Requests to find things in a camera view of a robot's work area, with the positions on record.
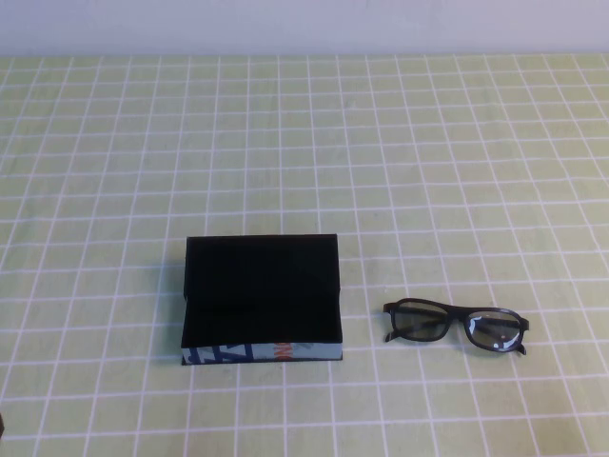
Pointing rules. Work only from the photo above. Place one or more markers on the green checked tablecloth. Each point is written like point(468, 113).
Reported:
point(304, 143)

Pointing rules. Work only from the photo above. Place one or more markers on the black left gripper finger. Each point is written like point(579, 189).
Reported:
point(1, 426)

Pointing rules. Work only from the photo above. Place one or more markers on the black frame glasses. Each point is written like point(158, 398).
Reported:
point(418, 323)

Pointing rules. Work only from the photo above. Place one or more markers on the black glasses case printed side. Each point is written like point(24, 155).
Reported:
point(257, 290)

